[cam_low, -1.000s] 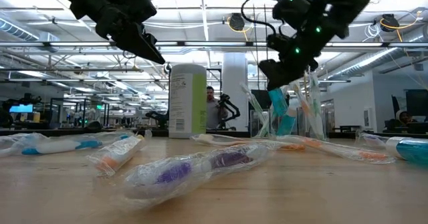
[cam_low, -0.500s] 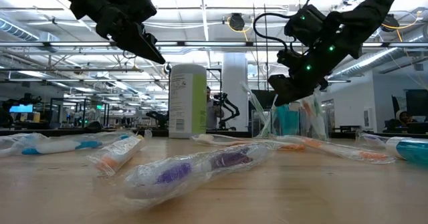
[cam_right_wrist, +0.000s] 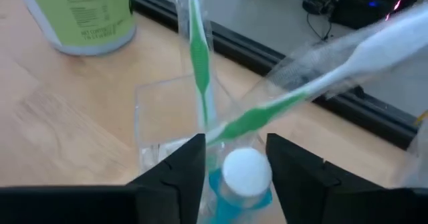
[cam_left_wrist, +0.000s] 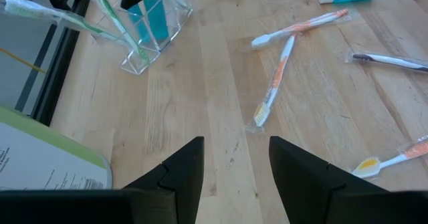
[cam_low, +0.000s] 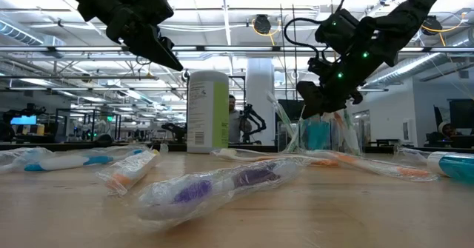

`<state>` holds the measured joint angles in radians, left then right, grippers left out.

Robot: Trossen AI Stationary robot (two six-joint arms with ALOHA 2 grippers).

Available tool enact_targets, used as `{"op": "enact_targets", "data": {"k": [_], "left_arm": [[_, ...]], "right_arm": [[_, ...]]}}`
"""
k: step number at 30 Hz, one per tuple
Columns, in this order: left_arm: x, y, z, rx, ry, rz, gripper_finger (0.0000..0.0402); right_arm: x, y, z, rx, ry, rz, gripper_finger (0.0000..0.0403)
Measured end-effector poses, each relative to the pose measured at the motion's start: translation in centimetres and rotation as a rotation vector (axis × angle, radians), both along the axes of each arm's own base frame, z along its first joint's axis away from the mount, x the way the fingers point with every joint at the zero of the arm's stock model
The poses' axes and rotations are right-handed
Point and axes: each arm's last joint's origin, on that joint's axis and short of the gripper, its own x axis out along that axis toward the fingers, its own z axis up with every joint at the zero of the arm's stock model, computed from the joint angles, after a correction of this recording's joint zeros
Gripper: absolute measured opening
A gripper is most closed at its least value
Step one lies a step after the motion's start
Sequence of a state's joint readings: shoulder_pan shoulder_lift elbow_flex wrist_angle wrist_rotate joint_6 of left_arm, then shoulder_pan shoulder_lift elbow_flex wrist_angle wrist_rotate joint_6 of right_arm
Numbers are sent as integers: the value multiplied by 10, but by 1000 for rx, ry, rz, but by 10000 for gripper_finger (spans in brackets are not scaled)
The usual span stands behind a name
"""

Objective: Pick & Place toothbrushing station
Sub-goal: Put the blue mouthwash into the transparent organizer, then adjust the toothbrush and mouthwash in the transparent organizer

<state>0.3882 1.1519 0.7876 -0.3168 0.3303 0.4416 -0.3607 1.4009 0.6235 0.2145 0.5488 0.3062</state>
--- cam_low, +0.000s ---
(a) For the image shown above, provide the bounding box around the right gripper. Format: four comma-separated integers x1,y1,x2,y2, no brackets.
296,47,371,119

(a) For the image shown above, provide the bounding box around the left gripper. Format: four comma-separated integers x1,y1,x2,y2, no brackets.
107,0,184,72

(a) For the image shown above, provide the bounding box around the blue toothpaste tube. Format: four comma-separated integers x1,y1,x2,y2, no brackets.
425,150,474,185
302,118,320,152

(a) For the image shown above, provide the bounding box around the clear plastic cup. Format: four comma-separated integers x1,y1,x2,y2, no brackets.
276,109,362,156

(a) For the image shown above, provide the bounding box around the white green wipes canister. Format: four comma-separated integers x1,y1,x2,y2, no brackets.
186,70,230,155

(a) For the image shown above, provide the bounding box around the black monitor screen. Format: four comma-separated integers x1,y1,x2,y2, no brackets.
277,98,307,122
449,98,474,130

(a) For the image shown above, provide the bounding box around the person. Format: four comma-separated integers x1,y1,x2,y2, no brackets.
227,94,247,144
425,121,464,148

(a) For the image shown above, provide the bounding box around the blue lit monitor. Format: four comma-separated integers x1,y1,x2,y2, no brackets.
10,114,38,126

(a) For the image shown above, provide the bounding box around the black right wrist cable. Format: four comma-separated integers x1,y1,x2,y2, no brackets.
283,16,323,58

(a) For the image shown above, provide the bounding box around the black hanging cable reel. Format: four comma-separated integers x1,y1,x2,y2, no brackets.
252,13,277,46

